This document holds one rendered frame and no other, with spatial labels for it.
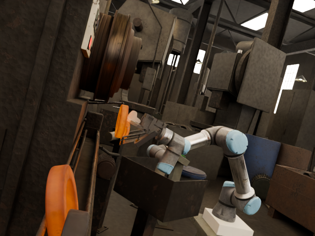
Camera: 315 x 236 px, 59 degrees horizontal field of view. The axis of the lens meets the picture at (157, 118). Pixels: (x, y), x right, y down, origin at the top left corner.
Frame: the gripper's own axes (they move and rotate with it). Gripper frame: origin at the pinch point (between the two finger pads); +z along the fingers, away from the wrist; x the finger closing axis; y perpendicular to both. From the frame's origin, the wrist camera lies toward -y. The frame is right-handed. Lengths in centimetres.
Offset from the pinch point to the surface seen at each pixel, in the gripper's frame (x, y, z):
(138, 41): -11.4, 35.9, 10.5
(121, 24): -3.3, 36.8, 21.5
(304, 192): -126, 18, -225
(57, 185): 76, -13, 13
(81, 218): 90, -11, 8
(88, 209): 61, -20, 3
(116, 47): 1.7, 25.9, 18.3
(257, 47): -293, 187, -167
